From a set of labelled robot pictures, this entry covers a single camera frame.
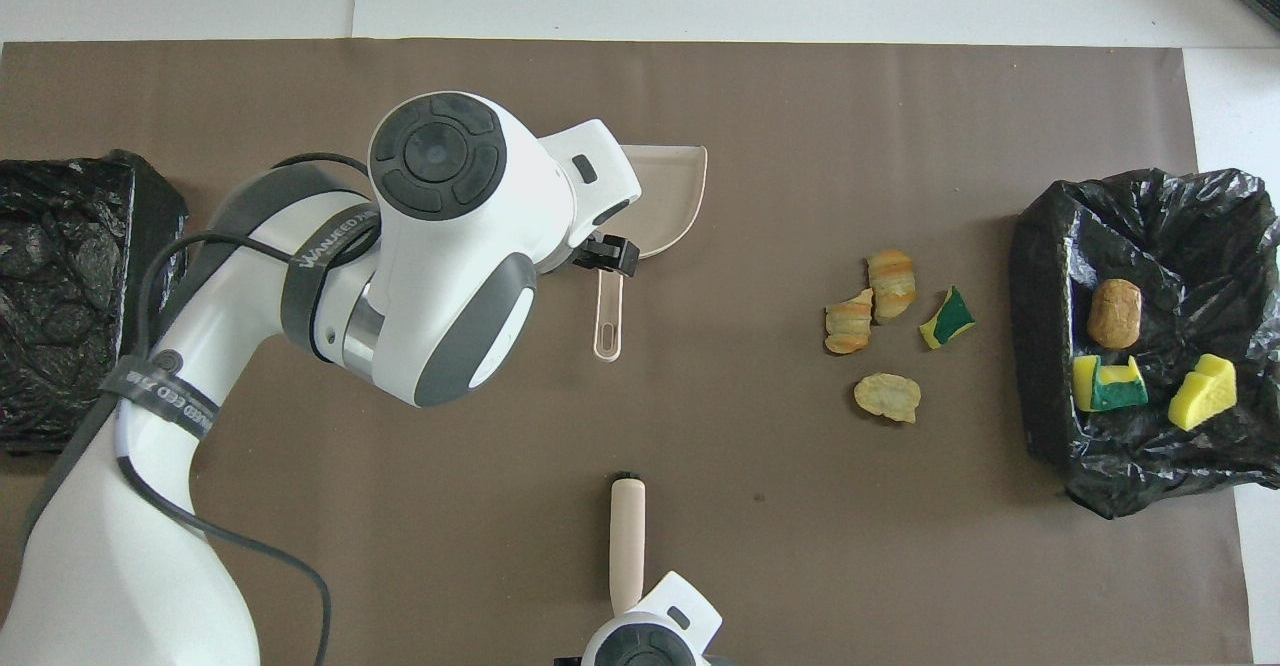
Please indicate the yellow sponge piece green-backed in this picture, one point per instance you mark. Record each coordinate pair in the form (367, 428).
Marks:
(1110, 391)

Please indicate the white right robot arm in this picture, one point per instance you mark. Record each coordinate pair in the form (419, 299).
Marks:
(680, 601)

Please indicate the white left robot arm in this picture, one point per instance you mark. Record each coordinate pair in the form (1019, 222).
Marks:
(440, 276)

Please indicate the open black bag lined bin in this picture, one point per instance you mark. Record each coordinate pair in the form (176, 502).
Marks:
(1050, 296)

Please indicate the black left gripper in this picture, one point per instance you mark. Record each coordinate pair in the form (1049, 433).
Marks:
(610, 254)

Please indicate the small orange striped sponge roll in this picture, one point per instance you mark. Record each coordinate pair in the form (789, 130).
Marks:
(849, 326)

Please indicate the brown paper table mat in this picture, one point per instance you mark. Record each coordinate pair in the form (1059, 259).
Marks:
(900, 96)

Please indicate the pale pink plastic dustpan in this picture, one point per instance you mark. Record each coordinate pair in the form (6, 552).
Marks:
(665, 201)

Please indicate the brown cracked sponge lump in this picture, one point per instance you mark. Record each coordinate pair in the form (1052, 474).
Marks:
(1115, 314)

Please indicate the pale yellow sponge chip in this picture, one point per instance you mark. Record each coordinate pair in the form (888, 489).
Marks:
(886, 396)

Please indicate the green-topped yellow sponge wedge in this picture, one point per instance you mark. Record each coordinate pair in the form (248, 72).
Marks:
(945, 321)

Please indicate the yellow sponge piece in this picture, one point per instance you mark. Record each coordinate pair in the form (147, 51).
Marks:
(1205, 396)

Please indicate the black bag covered flat bin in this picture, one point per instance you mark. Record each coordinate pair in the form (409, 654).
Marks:
(60, 276)

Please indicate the large orange striped sponge roll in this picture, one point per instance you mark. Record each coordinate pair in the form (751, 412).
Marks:
(891, 286)

